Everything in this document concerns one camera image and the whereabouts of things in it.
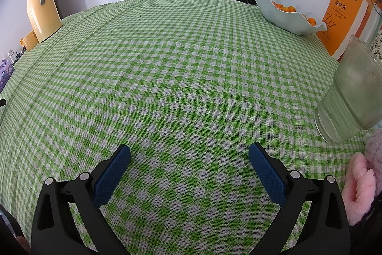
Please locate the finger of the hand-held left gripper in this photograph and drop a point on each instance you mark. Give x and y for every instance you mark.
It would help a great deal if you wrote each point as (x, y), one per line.
(2, 102)

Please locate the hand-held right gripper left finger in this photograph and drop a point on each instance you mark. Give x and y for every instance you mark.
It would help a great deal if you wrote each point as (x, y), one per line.
(112, 174)

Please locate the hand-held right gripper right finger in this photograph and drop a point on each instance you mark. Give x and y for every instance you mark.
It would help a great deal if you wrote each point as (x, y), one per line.
(268, 177)

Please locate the person's right forearm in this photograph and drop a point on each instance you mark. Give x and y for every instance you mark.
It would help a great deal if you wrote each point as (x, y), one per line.
(359, 177)

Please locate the person's left hand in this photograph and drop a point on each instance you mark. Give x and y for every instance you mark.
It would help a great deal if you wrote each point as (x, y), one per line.
(23, 244)

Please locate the purple tissue pack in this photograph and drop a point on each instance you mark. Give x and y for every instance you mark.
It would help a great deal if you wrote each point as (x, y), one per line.
(6, 74)

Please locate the yellow ceramic cup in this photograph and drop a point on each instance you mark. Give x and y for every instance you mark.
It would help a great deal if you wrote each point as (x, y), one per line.
(29, 41)

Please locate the yellow thermos jug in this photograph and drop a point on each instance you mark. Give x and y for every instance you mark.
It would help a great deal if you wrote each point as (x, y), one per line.
(41, 16)

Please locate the clear glass cup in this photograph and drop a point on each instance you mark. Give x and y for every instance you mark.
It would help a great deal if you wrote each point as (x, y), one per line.
(346, 99)

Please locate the grey pink fluffy cloth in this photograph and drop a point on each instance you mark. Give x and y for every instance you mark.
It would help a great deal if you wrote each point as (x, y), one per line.
(375, 146)

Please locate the black smartphone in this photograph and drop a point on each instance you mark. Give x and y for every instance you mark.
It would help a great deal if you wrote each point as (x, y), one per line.
(10, 223)

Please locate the green checked tablecloth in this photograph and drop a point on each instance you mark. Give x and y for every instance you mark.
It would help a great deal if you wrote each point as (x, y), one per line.
(185, 78)

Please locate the pale green fruit bowl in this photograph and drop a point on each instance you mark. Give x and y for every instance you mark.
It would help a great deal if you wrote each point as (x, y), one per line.
(280, 19)

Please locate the orange textbook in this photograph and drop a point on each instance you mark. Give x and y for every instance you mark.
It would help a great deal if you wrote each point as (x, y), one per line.
(370, 4)
(337, 22)

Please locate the pile of oranges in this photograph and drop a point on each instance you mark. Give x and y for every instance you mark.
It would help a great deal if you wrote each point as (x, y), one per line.
(288, 8)

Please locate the floral print ceramic jar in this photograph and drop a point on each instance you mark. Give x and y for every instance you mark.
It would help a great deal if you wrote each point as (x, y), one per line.
(377, 46)

